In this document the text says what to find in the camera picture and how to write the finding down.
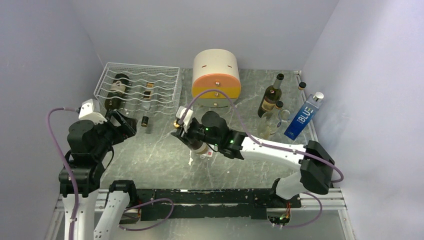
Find blue clear square bottle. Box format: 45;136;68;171
284;91;324;140

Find dark red wine bottle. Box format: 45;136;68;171
173;118;210;155

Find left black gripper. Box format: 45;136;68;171
92;108;137;159

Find dark green wine bottle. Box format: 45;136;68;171
257;73;285;118

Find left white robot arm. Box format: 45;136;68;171
58;110;139;240

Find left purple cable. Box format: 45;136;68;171
46;106;175;240

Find clear bottle cream label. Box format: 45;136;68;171
257;100;284;139

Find clear bottle black-gold label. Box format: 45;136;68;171
141;82;155;128

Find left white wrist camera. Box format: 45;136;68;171
78;98;108;125

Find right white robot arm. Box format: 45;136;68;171
173;107;335;207

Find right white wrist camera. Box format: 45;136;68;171
175;106;194;133

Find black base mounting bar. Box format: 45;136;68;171
120;188;302;224

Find ruler set plastic package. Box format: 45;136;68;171
199;148;214;159

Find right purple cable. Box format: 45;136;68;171
178;89;345;229

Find cream drawer cabinet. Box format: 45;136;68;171
191;48;242;102

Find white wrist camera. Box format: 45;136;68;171
78;98;108;125
175;106;194;133

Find clear glass bottle black cap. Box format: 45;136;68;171
279;81;307;123

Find dark green lower-rack bottle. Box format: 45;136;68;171
104;73;130;112

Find white wire wine rack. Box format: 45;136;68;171
93;62;182;120

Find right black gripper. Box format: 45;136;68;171
170;120;221;147

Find purple cable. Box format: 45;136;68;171
46;106;175;240
178;89;345;229

